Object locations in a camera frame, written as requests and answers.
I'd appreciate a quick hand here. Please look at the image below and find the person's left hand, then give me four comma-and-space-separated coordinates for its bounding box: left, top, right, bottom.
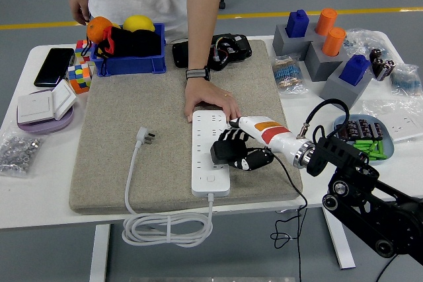
184, 79, 242, 123

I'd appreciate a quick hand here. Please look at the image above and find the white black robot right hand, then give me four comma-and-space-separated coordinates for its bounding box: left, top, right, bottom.
216, 116, 307, 171

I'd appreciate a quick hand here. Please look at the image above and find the person's right hand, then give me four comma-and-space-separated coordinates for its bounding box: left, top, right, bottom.
69, 0, 91, 26

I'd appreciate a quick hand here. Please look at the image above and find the black plug with cord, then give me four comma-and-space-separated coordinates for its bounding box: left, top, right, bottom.
210, 139, 309, 282

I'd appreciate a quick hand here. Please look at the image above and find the white power strip with cord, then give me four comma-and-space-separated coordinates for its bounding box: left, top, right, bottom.
122, 110, 231, 248

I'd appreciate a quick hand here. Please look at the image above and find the black wristwatch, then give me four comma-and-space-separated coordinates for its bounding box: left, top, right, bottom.
184, 65, 212, 81

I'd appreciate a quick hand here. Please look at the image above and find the orange fruit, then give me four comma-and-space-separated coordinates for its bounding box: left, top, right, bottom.
86, 17, 114, 44

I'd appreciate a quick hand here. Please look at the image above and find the small colourful puzzle cube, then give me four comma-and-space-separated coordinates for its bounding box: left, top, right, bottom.
75, 40, 95, 65

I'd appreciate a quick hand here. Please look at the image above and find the black open electronic device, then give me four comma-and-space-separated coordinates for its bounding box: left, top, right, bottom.
172, 34, 253, 71

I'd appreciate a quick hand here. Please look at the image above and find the yellow lemon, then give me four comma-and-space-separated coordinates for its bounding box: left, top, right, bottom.
122, 15, 156, 34

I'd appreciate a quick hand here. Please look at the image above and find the black smartphone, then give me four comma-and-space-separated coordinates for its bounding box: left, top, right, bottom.
33, 48, 75, 88

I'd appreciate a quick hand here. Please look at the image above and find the large colourful puzzle cube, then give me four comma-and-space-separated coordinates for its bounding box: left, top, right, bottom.
67, 63, 93, 94

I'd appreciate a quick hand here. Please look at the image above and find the grey-brown mat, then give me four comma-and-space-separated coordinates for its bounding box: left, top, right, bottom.
69, 39, 304, 215

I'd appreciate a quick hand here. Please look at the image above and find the blue plastic bin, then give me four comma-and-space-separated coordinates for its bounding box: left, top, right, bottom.
89, 22, 167, 77

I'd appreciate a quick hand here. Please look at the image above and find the grey block holder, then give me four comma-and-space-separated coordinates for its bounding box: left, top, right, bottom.
303, 39, 348, 83
272, 23, 320, 57
319, 62, 373, 114

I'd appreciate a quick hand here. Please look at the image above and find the blue square peg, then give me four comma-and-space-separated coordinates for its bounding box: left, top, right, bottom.
339, 54, 371, 87
286, 9, 311, 39

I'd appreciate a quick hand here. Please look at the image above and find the orange cylinder peg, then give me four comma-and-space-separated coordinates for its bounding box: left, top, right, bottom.
315, 8, 338, 36
321, 27, 347, 57

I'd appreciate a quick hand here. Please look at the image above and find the light blue plate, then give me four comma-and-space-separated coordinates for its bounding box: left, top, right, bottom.
332, 114, 396, 166

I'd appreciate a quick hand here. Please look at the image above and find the purple tray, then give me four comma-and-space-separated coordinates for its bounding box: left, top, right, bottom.
16, 88, 75, 136

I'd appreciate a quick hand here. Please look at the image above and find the bag of black batteries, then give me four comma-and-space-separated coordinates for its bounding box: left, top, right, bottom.
369, 48, 397, 82

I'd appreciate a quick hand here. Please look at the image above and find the clear plastic bag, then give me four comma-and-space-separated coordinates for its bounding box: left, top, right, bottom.
342, 28, 389, 61

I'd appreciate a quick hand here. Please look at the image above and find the white table leg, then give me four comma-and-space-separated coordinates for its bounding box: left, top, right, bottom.
322, 207, 357, 269
89, 223, 112, 282

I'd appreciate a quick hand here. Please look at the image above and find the bag of blue resistors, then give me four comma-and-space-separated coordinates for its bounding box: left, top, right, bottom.
389, 63, 423, 98

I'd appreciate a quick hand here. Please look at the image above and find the bag of metal nuts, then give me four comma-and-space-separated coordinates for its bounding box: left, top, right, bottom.
0, 129, 44, 178

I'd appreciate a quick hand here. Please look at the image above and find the black drawstring pouch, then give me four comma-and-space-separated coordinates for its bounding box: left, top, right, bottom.
81, 26, 163, 77

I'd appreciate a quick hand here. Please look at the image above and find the tilted white wall switch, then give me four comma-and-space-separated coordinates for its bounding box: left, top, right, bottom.
52, 79, 78, 121

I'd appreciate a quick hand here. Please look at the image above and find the flat white wall switch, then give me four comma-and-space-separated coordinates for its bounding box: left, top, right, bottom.
17, 92, 56, 125

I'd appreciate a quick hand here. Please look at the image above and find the bagged white wall socket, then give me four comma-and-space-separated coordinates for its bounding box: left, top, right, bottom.
362, 98, 423, 143

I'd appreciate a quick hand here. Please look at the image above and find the black floor cable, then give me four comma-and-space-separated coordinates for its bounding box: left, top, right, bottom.
376, 255, 397, 282

